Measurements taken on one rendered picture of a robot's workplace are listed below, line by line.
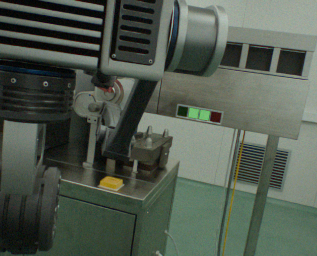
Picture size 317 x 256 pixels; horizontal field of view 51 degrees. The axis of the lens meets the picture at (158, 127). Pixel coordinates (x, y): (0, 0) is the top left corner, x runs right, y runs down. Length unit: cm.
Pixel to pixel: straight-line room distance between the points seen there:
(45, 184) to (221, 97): 134
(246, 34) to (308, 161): 269
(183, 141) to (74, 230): 293
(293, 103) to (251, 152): 244
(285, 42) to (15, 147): 148
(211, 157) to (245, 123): 248
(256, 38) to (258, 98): 30
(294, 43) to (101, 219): 122
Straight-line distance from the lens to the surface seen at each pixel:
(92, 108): 152
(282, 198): 434
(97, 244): 147
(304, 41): 179
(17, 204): 55
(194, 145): 423
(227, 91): 177
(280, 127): 178
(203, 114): 178
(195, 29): 53
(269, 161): 198
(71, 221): 149
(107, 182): 135
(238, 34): 179
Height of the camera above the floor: 139
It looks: 10 degrees down
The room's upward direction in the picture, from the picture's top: 8 degrees clockwise
